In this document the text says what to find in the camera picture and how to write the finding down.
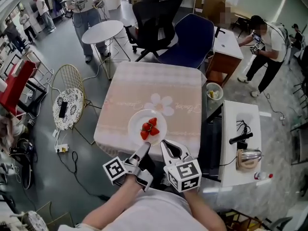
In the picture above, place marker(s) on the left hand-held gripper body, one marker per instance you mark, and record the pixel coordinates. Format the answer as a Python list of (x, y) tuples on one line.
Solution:
[(115, 170)]

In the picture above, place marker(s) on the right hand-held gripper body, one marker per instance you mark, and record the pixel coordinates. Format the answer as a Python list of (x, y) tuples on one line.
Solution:
[(185, 174)]

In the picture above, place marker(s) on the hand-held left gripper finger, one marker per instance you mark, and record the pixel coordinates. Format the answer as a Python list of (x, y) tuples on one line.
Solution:
[(142, 151)]

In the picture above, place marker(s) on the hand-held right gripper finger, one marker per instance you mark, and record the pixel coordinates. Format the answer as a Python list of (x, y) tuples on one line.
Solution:
[(184, 149), (165, 153)]

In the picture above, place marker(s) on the white round plate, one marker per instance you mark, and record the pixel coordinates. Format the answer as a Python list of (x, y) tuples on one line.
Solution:
[(137, 129)]

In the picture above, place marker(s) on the person's left forearm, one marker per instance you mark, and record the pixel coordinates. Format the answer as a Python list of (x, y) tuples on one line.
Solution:
[(113, 201)]

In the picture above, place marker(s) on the person's right forearm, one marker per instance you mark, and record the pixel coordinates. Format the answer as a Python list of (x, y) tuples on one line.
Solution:
[(202, 208)]

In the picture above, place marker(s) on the red strawberry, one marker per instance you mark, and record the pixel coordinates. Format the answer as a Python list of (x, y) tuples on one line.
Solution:
[(145, 126), (154, 131), (153, 121), (144, 135)]

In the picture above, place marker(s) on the person's white shirt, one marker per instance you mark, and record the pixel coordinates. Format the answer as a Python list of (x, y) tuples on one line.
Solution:
[(154, 213)]

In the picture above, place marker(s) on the white rectangular side table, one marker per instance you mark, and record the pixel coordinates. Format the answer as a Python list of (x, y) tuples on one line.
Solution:
[(231, 119)]

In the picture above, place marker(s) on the black handheld device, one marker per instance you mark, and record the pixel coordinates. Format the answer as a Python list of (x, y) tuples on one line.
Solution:
[(240, 138)]

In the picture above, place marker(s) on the white power strip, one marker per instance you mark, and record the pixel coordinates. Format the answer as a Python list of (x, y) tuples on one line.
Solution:
[(61, 148)]

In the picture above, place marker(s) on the table with pink tablecloth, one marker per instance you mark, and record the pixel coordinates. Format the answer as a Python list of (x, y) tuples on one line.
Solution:
[(134, 88)]

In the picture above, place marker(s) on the white waste bin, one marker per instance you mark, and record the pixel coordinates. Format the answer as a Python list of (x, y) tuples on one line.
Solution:
[(214, 90)]

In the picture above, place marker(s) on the steel electric kettle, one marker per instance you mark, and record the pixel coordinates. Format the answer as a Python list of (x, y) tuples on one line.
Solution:
[(250, 156)]

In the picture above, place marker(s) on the wooden crate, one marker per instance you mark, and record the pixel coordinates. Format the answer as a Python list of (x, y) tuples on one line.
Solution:
[(240, 221)]

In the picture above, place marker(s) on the clear bottle with red cap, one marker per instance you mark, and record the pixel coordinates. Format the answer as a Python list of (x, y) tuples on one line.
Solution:
[(262, 175)]

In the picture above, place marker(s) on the black phone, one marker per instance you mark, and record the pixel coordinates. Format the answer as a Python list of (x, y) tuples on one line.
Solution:
[(63, 109)]

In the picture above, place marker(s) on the black white patterned cushion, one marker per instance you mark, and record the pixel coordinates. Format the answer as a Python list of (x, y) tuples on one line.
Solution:
[(72, 100)]

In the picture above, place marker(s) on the blue shell chair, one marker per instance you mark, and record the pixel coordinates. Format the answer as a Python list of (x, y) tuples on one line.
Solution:
[(192, 42)]

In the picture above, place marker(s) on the wooden desk with white top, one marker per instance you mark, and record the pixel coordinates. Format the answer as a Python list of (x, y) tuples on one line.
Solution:
[(228, 44)]

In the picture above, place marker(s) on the round white side table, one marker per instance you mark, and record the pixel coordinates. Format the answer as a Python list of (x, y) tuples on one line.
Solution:
[(102, 31)]

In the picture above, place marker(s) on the red shelf stand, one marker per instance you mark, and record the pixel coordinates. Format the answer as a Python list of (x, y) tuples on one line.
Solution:
[(16, 83)]

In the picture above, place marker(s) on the black office chair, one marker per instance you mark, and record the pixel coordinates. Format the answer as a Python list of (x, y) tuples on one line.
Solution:
[(156, 11)]

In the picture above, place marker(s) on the brown cardboard box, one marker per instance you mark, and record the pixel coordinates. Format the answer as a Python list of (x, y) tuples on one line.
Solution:
[(214, 1)]

